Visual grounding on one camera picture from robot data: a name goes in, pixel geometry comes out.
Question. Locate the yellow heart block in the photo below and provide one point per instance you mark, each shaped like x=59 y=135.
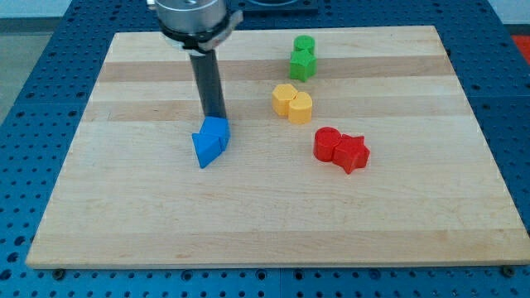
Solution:
x=300 y=109

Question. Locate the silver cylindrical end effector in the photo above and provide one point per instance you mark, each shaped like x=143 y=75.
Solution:
x=195 y=26

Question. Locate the yellow hexagon block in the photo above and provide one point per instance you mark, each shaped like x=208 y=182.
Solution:
x=282 y=95

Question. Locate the light wooden board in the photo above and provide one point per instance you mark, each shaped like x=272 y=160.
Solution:
x=130 y=193

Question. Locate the blue cube block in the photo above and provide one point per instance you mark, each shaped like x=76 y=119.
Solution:
x=217 y=127

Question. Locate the green cylinder block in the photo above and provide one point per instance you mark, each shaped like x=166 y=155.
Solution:
x=304 y=43

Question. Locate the red star block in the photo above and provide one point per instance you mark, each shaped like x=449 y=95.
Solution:
x=351 y=153

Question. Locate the blue triangle block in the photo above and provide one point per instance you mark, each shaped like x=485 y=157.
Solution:
x=207 y=148

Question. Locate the red cylinder block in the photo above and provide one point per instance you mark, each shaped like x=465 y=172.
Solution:
x=326 y=139

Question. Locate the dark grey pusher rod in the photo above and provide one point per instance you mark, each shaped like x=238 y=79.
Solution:
x=207 y=78

